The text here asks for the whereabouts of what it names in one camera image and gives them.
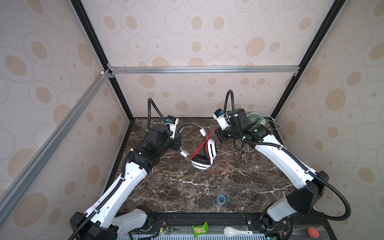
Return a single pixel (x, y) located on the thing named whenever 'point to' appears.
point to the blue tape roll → (221, 199)
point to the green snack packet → (199, 229)
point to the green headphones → (255, 117)
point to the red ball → (313, 232)
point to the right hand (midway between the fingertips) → (216, 130)
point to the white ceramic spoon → (230, 232)
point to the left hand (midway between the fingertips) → (184, 132)
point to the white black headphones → (205, 161)
